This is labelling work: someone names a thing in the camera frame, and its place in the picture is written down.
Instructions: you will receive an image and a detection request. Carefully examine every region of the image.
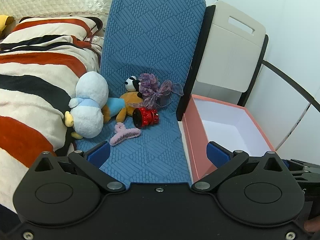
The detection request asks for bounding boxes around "yellow plush toy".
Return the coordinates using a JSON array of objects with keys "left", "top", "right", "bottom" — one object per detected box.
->
[{"left": 0, "top": 15, "right": 15, "bottom": 34}]

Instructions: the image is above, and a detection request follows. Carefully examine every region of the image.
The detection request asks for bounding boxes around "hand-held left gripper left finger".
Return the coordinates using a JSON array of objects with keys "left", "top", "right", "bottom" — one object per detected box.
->
[{"left": 33, "top": 141, "right": 125, "bottom": 193}]

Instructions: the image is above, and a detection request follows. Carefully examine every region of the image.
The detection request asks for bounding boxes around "red lion figurine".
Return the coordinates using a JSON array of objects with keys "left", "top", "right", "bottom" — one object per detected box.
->
[{"left": 132, "top": 107, "right": 160, "bottom": 129}]

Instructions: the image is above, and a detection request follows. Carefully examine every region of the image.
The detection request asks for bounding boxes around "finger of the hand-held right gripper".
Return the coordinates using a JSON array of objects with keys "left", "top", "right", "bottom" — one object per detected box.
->
[{"left": 282, "top": 159, "right": 320, "bottom": 182}]

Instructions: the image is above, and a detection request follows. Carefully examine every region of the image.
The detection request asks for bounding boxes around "white duck plush toy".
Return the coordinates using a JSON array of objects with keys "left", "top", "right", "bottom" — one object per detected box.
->
[{"left": 64, "top": 71, "right": 109, "bottom": 139}]

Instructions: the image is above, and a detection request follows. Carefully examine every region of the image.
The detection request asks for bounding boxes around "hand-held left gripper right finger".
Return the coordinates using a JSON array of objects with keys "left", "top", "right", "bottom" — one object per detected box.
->
[{"left": 191, "top": 141, "right": 288, "bottom": 193}]

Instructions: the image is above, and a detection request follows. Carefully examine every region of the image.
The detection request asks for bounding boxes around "person's right hand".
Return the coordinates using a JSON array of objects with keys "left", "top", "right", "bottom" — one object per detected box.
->
[{"left": 303, "top": 219, "right": 320, "bottom": 233}]

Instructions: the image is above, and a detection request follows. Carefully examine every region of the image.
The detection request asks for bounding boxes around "striped fleece blanket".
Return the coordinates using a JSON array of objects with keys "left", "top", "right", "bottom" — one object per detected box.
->
[{"left": 0, "top": 16, "right": 104, "bottom": 215}]

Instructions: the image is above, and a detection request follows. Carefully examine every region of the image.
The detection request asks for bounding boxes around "pink cardboard box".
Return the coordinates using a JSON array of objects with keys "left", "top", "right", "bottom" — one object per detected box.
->
[{"left": 181, "top": 94, "right": 276, "bottom": 183}]

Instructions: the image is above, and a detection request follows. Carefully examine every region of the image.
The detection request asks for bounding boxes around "panda head orange plush toy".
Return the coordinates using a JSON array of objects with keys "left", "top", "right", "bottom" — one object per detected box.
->
[{"left": 101, "top": 76, "right": 145, "bottom": 124}]

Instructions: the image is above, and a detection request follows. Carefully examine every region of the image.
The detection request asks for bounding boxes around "white folding chair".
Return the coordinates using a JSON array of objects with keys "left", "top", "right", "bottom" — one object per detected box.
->
[{"left": 176, "top": 1, "right": 269, "bottom": 120}]

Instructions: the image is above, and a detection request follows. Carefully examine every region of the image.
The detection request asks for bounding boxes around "purple organza scrunchie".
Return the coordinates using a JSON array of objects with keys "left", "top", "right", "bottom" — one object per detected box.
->
[{"left": 126, "top": 73, "right": 184, "bottom": 109}]

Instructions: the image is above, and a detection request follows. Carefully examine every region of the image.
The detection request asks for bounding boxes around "blue textured cloth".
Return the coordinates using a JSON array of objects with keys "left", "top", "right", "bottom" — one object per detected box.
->
[{"left": 74, "top": 0, "right": 207, "bottom": 184}]

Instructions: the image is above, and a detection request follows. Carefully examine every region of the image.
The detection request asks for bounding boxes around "pink fuzzy hair claw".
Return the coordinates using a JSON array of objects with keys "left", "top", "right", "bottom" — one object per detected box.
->
[{"left": 109, "top": 122, "right": 142, "bottom": 147}]

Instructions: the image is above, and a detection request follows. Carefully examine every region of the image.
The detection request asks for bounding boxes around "black curved bar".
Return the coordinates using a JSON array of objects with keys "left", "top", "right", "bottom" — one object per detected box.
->
[{"left": 261, "top": 60, "right": 320, "bottom": 106}]

